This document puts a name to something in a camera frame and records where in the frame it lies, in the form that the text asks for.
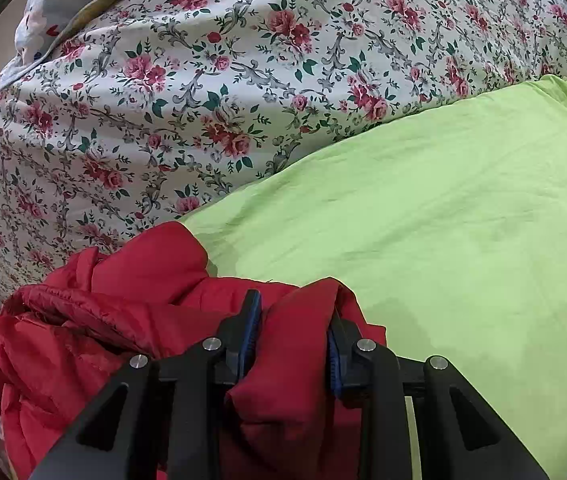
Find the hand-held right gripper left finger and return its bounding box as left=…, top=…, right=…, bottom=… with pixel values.
left=28, top=289, right=264, bottom=480

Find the rose floral quilt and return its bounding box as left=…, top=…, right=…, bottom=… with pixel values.
left=0, top=0, right=567, bottom=311

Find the light green bed sheet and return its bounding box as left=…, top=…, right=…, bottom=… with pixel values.
left=180, top=75, right=567, bottom=480

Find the red quilted jacket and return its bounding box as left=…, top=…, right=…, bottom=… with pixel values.
left=0, top=221, right=388, bottom=480

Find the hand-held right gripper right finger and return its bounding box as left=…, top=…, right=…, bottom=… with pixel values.
left=327, top=317, right=549, bottom=480

